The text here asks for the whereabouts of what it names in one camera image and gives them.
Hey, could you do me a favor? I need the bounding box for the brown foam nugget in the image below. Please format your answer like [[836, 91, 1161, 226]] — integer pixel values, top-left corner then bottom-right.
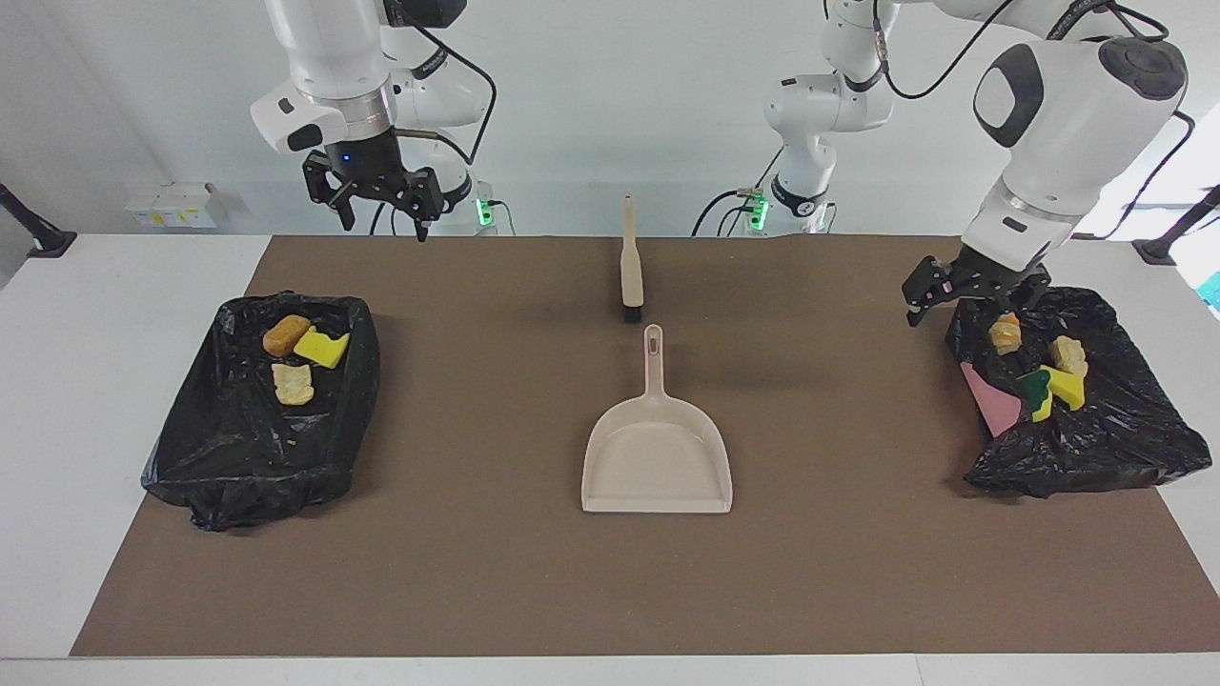
[[262, 314, 313, 358]]

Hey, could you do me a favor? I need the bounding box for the black base cable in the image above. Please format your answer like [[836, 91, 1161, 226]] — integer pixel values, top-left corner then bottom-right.
[[370, 195, 516, 236], [693, 189, 763, 237]]

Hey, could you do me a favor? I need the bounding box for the black stand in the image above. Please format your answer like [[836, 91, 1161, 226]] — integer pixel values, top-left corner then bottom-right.
[[1132, 186, 1220, 267], [0, 183, 77, 260]]

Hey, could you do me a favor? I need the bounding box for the beige plastic dustpan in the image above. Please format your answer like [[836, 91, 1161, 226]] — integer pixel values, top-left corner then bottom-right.
[[580, 324, 734, 515]]

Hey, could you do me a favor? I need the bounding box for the brown table mat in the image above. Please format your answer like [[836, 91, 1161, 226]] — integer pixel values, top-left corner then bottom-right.
[[70, 235, 1220, 658]]

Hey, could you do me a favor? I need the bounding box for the white wall box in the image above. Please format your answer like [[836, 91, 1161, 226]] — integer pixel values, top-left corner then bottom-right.
[[125, 181, 228, 230]]

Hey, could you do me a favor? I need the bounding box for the pink bin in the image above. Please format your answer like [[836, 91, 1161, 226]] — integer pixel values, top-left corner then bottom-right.
[[960, 360, 1026, 438]]

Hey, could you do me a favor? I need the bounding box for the beige hand brush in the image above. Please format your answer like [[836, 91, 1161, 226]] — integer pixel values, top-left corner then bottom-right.
[[619, 193, 646, 324]]

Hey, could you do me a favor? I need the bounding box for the crumpled black trash bag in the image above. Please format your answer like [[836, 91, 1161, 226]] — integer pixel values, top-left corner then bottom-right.
[[945, 285, 1213, 499]]

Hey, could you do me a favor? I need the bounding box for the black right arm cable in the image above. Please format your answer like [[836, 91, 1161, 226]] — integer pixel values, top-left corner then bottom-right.
[[386, 17, 498, 169]]

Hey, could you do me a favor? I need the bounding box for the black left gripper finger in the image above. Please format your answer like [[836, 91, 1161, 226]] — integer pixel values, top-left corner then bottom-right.
[[996, 281, 1049, 316], [902, 254, 957, 329]]

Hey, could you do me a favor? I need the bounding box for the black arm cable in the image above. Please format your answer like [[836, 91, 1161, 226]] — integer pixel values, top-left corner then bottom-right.
[[386, 17, 498, 169], [872, 0, 1197, 241]]

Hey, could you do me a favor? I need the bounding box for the black bag lined bin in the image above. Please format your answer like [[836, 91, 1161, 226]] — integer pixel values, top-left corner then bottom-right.
[[141, 293, 381, 533]]

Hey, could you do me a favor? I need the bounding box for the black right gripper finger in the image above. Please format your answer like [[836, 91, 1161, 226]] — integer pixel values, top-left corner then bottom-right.
[[302, 152, 356, 232], [389, 168, 447, 244]]

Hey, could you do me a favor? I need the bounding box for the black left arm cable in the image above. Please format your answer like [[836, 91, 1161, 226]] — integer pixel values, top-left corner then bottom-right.
[[872, 0, 1197, 241]]

